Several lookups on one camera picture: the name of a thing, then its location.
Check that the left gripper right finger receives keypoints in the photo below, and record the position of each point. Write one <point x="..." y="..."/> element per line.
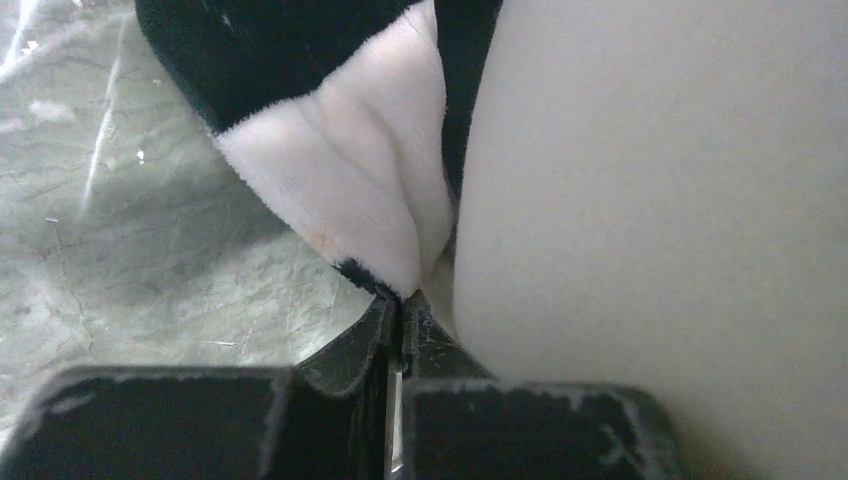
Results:
<point x="459" y="421"/>

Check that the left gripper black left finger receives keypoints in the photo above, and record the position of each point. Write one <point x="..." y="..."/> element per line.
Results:
<point x="324" y="418"/>

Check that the white pillow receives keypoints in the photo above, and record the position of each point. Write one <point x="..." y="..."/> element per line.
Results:
<point x="655" y="194"/>

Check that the black white checkered pillowcase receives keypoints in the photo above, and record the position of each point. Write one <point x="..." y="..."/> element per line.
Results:
<point x="348" y="119"/>

